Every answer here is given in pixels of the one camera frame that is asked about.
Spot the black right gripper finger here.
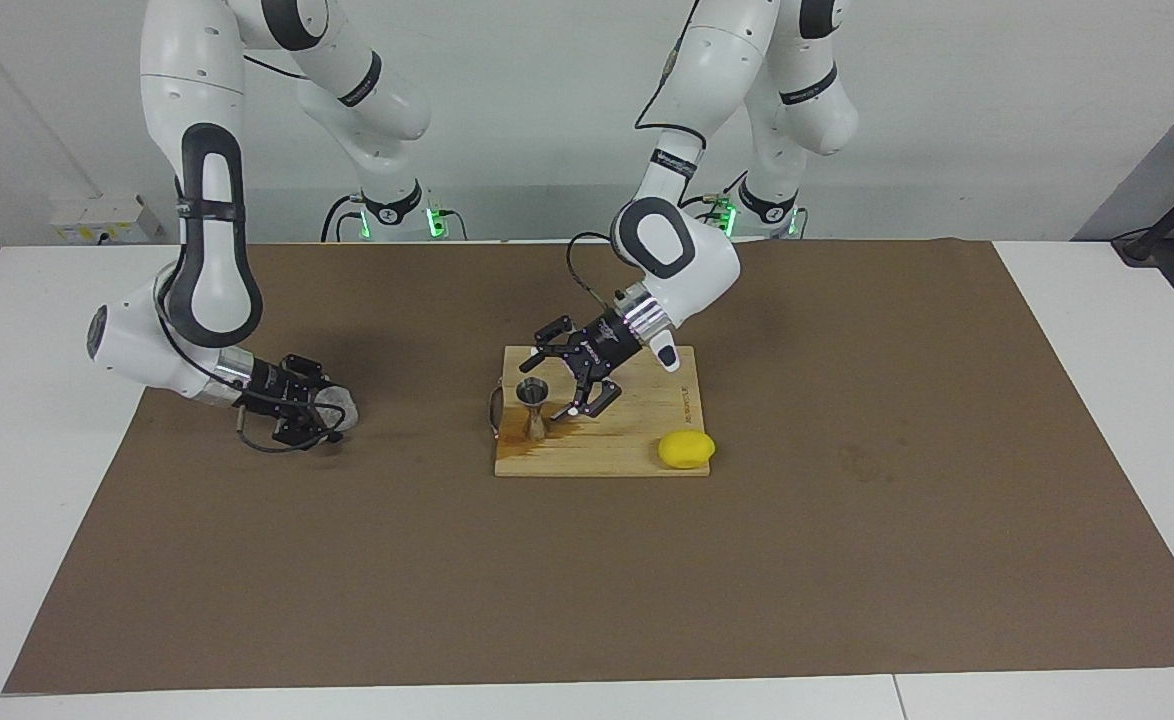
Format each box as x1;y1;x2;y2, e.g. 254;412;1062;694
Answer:
273;407;344;448
284;355;334;394

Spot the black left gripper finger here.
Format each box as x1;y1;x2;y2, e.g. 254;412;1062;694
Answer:
518;314;581;374
566;374;624;420

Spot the clear plastic cup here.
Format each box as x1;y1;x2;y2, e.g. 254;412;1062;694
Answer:
312;385;360;436

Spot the steel double jigger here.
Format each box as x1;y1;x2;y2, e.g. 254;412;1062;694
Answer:
515;378;550;441

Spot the bamboo cutting board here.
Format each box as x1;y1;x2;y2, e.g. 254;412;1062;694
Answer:
487;345;711;478

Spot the yellow lemon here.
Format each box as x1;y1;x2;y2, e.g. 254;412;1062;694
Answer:
657;430;717;470

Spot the brown table mat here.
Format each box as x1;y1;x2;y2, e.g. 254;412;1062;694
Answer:
2;238;1174;694

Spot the black slanted stand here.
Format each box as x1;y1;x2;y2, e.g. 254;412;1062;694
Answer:
1112;160;1174;267

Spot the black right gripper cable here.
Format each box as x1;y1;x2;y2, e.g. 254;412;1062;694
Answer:
235;405;344;455

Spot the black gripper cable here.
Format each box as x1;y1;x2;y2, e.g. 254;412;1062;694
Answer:
235;405;344;455
565;0;708;313

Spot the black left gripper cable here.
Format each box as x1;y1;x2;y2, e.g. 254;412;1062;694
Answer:
565;0;708;313

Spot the black right base cable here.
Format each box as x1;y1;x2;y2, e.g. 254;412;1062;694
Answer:
321;193;368;243

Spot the black base cable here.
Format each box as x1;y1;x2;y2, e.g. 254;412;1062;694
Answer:
321;193;368;243
682;172;748;213

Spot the black left base cable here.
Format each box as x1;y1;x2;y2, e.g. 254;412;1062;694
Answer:
682;172;748;213

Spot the white wall socket box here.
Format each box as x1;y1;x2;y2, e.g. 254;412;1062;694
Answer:
50;195;164;245

